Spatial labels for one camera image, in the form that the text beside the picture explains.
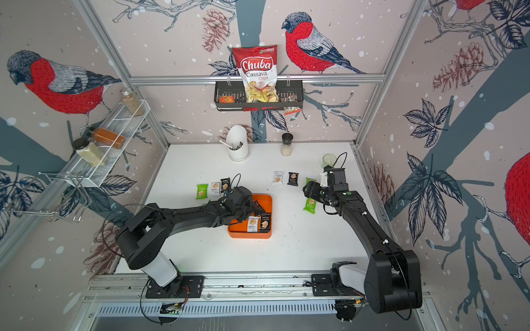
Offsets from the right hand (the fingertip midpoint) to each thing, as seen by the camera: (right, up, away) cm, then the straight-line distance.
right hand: (309, 188), depth 86 cm
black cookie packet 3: (-22, -10, +4) cm, 24 cm away
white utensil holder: (-36, +22, +27) cm, 50 cm away
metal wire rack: (-85, -2, -18) cm, 87 cm away
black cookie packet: (-5, +2, +17) cm, 18 cm away
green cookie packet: (+2, -9, +8) cm, 12 cm away
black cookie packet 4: (-19, -15, 0) cm, 24 cm away
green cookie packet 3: (-51, -3, +14) cm, 53 cm away
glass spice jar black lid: (-8, +23, +21) cm, 32 cm away
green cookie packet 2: (+3, +2, +17) cm, 18 cm away
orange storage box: (-29, -17, -3) cm, 34 cm away
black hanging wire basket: (-36, +42, +7) cm, 56 cm away
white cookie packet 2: (-24, -16, +1) cm, 29 cm away
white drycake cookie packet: (-13, +3, +17) cm, 22 cm away
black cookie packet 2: (-39, 0, +15) cm, 42 cm away
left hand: (-20, -7, +3) cm, 22 cm away
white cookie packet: (-44, -2, +14) cm, 46 cm away
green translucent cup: (+15, +12, +24) cm, 31 cm away
